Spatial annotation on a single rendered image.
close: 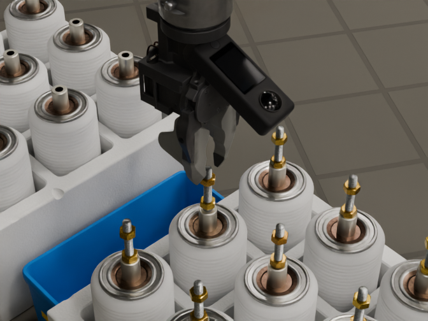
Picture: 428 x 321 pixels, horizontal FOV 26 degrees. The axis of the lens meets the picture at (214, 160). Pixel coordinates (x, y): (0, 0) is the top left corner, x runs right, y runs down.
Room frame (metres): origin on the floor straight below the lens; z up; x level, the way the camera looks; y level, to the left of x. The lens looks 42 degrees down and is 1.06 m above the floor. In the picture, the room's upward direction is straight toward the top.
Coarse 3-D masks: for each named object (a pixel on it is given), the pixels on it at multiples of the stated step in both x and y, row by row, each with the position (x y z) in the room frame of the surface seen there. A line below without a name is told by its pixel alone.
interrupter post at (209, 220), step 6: (216, 210) 0.78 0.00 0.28; (204, 216) 0.77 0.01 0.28; (210, 216) 0.77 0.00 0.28; (216, 216) 0.78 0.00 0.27; (204, 222) 0.77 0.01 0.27; (210, 222) 0.77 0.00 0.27; (216, 222) 0.78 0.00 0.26; (204, 228) 0.77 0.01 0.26; (210, 228) 0.77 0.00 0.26; (216, 228) 0.78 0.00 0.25
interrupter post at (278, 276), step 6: (270, 264) 0.69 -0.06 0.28; (270, 270) 0.69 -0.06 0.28; (276, 270) 0.69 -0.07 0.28; (282, 270) 0.69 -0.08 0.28; (270, 276) 0.69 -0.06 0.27; (276, 276) 0.69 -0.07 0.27; (282, 276) 0.69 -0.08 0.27; (270, 282) 0.69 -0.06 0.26; (276, 282) 0.69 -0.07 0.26; (282, 282) 0.69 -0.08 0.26; (276, 288) 0.69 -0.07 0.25
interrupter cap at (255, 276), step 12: (252, 264) 0.72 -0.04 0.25; (264, 264) 0.72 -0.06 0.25; (288, 264) 0.72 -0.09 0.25; (300, 264) 0.72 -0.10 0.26; (252, 276) 0.70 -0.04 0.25; (264, 276) 0.70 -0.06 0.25; (288, 276) 0.70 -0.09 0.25; (300, 276) 0.70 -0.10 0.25; (252, 288) 0.68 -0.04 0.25; (264, 288) 0.68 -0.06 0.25; (288, 288) 0.69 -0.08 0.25; (300, 288) 0.68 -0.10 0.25; (264, 300) 0.66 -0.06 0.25; (276, 300) 0.67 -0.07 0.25; (288, 300) 0.67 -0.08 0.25; (300, 300) 0.67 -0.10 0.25
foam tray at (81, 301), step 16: (320, 208) 0.88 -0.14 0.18; (160, 240) 0.83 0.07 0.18; (304, 240) 0.83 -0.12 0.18; (160, 256) 0.80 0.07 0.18; (256, 256) 0.80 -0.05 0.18; (384, 256) 0.80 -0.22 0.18; (400, 256) 0.80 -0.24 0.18; (384, 272) 0.79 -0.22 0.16; (176, 288) 0.75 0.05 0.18; (64, 304) 0.72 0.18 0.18; (80, 304) 0.72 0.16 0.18; (176, 304) 0.72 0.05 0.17; (192, 304) 0.72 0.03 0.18; (224, 304) 0.72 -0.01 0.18; (320, 304) 0.72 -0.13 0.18; (48, 320) 0.71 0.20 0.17; (64, 320) 0.70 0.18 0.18; (80, 320) 0.70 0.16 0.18; (320, 320) 0.71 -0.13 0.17
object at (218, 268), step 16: (176, 224) 0.79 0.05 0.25; (240, 224) 0.79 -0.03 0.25; (176, 240) 0.76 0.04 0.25; (240, 240) 0.76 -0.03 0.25; (176, 256) 0.76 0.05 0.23; (192, 256) 0.74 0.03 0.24; (208, 256) 0.74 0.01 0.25; (224, 256) 0.74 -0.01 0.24; (240, 256) 0.76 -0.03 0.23; (176, 272) 0.76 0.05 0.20; (192, 272) 0.74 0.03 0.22; (208, 272) 0.74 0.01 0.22; (224, 272) 0.74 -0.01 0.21; (208, 288) 0.74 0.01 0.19; (224, 288) 0.74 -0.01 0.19; (208, 304) 0.74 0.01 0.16
